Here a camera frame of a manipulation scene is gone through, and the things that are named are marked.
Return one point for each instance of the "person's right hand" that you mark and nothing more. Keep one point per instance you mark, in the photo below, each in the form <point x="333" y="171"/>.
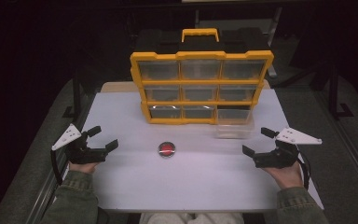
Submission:
<point x="287" y="177"/>

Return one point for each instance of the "person's left hand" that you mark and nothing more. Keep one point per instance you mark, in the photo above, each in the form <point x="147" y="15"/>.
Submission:
<point x="83" y="168"/>

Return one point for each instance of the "grey metal post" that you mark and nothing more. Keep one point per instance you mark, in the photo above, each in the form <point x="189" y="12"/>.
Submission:
<point x="273" y="34"/>

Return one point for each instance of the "red round tin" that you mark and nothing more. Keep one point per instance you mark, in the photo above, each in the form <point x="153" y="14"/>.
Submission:
<point x="167" y="149"/>

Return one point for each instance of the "person's legs light pants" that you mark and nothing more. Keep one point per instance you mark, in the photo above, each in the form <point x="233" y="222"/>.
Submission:
<point x="191" y="218"/>

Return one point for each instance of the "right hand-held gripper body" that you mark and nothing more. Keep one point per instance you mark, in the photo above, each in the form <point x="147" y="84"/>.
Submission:
<point x="279" y="157"/>

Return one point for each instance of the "yellow black drawer cabinet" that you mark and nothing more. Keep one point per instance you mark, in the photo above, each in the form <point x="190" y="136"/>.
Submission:
<point x="199" y="46"/>

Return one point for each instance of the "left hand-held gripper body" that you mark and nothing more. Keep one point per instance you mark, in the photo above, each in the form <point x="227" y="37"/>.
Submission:
<point x="80" y="154"/>

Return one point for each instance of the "set of clear cabinet drawers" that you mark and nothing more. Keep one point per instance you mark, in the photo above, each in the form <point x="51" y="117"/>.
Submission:
<point x="200" y="69"/>

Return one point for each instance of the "clear plastic drawer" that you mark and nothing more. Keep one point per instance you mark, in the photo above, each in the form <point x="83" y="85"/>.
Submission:
<point x="234" y="124"/>

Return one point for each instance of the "tan wooden board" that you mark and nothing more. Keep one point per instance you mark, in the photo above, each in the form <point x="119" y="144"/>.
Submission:
<point x="118" y="87"/>

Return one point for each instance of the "black metal stand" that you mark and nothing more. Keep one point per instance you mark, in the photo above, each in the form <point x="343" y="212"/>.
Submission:
<point x="335" y="99"/>
<point x="76" y="99"/>

